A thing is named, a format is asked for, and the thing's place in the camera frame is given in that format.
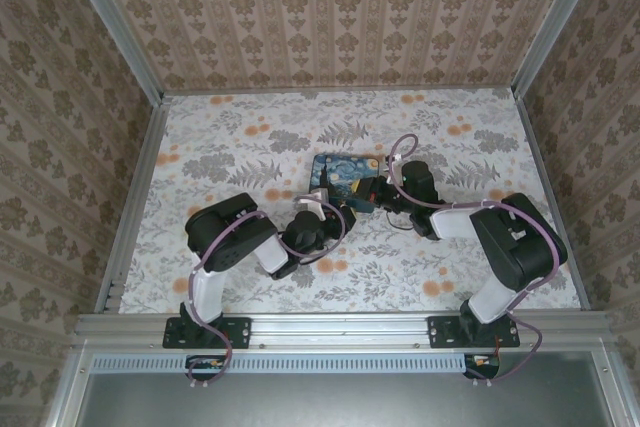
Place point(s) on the aluminium front beam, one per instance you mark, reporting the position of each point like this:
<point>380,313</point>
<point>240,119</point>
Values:
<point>340,329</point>

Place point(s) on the aluminium side rail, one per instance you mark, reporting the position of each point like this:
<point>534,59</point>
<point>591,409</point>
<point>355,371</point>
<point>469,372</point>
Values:
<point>550,187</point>
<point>140,187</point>

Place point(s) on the aluminium corner post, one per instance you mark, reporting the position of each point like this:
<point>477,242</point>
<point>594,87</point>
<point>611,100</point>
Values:
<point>557,22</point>
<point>115,27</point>

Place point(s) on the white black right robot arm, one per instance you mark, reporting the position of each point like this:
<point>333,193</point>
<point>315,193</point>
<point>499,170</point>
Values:
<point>520,247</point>

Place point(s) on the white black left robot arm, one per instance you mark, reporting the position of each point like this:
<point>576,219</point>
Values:
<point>225,242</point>

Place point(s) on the grey metal panel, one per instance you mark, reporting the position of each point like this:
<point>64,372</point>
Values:
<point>350,402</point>

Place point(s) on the starry night print box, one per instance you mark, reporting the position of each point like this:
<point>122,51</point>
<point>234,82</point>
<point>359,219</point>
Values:
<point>345,171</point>

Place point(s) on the aluminium back rail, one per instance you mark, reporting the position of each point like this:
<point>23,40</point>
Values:
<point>340,92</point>

